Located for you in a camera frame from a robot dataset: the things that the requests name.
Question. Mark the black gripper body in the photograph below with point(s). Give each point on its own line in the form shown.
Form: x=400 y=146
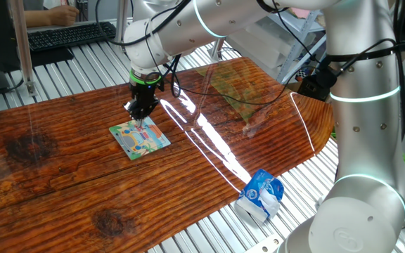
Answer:
x=147 y=95

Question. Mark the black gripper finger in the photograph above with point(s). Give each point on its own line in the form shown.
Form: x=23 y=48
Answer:
x=147 y=114
x=131 y=107

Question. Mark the small blue puzzle piece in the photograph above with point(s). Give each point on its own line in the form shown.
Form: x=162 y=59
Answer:
x=148 y=126

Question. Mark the person's bare forearm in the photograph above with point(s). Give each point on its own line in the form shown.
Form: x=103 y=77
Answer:
x=37 y=19

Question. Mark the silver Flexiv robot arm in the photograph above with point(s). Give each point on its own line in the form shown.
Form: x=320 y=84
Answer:
x=364 y=140

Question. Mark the cartoon car puzzle board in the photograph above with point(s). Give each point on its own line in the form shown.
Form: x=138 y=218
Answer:
x=135 y=142

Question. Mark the person's bare hand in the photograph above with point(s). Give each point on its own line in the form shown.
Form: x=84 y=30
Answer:
x=65 y=15

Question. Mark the black computer keyboard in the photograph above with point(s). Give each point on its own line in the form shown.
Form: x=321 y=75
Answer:
x=69 y=35

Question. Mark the wood grain table mat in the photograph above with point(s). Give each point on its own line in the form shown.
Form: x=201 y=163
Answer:
x=83 y=196

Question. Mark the white cardboard box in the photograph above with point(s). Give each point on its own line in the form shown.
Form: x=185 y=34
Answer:
x=262 y=49

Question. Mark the blue tissue pack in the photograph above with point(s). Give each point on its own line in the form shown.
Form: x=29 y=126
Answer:
x=258 y=191

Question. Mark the white metal shelf rack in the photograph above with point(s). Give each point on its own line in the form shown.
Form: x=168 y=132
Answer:
x=294 y=52

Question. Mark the black box device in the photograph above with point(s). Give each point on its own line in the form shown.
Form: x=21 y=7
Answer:
x=309 y=89

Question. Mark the silver robot mounting plate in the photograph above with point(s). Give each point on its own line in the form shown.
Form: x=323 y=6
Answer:
x=265 y=246

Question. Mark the aluminium frame post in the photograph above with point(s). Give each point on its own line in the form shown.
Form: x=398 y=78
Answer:
x=23 y=52
x=121 y=21

